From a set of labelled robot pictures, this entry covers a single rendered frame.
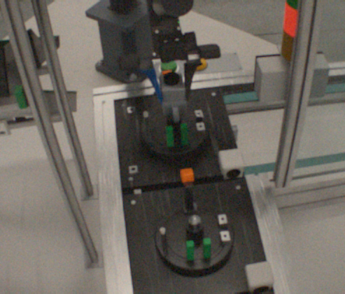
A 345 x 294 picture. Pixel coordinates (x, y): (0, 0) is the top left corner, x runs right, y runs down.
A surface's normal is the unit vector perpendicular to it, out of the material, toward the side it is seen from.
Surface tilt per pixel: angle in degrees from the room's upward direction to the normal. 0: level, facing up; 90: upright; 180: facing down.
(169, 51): 74
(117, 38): 88
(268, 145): 0
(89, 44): 0
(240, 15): 0
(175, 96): 90
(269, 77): 90
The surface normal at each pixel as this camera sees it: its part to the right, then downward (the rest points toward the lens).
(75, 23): -0.04, -0.64
